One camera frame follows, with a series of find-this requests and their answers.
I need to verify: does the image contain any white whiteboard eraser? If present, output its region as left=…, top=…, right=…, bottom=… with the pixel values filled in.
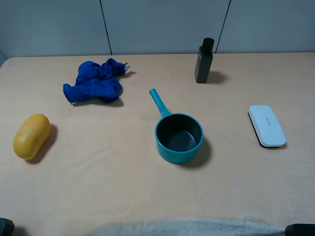
left=248, top=105, right=286, bottom=148

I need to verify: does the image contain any grey cloth at table edge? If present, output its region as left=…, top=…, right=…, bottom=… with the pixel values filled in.
left=89, top=218, right=285, bottom=236

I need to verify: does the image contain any yellow mango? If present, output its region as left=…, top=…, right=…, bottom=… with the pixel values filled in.
left=13, top=114, right=51, bottom=160

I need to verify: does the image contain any teal saucepan with handle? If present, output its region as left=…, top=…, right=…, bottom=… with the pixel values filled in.
left=149, top=88, right=204, bottom=164

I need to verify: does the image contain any blue crumpled cloth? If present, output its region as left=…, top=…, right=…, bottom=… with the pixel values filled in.
left=63, top=58, right=130, bottom=104

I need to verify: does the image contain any dark green pump bottle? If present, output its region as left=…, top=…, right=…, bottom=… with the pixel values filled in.
left=194, top=38, right=215, bottom=84

